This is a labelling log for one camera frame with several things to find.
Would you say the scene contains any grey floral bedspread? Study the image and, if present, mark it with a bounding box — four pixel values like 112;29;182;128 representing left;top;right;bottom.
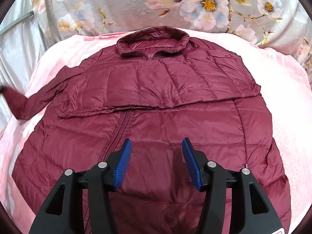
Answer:
32;0;311;74

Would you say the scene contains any pink fleece blanket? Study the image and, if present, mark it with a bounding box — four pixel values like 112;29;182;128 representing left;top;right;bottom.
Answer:
1;30;311;233

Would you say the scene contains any maroon puffer jacket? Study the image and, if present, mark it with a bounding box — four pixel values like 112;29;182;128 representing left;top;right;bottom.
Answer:
1;27;291;233

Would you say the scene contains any silver satin curtain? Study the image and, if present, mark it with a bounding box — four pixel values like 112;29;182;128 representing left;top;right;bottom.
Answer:
0;0;49;132

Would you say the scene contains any grey cable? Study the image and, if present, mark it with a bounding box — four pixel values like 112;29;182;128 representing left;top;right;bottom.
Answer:
0;11;35;37

